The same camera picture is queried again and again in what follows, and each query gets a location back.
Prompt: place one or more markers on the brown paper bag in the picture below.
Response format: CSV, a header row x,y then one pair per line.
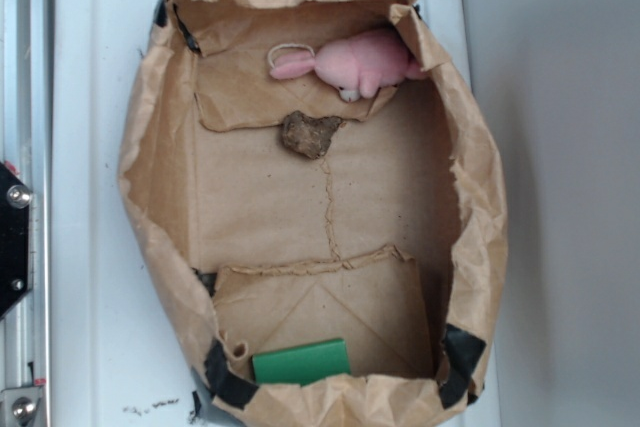
x,y
394,241

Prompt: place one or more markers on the aluminium frame rail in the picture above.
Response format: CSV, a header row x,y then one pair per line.
x,y
26,117

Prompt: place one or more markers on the green block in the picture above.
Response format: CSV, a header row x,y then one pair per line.
x,y
302,364

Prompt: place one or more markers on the white plastic bin lid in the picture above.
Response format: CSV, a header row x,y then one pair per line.
x,y
116,360

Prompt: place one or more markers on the brown rock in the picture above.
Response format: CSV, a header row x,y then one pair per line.
x,y
309,136

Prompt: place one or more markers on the black metal bracket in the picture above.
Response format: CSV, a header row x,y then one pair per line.
x,y
15,238

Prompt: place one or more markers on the pink plush bunny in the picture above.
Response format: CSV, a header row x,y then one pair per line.
x,y
357,67

